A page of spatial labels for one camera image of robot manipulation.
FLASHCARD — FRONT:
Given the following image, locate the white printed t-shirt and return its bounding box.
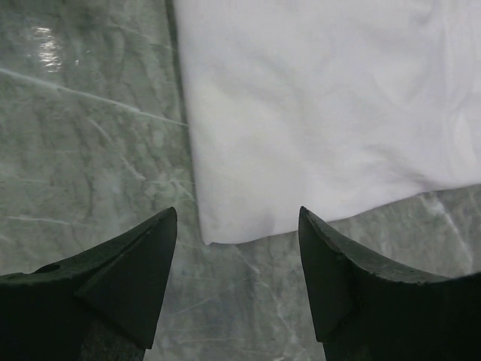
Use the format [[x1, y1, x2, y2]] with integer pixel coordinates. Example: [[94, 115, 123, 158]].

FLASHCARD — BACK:
[[174, 0, 480, 244]]

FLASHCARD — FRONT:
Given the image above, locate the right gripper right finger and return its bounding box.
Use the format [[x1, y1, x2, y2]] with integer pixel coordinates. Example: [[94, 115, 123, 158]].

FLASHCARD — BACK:
[[298, 208, 480, 360]]

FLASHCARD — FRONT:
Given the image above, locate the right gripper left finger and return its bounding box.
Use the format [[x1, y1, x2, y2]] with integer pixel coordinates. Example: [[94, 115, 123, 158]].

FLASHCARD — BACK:
[[1, 208, 177, 360]]

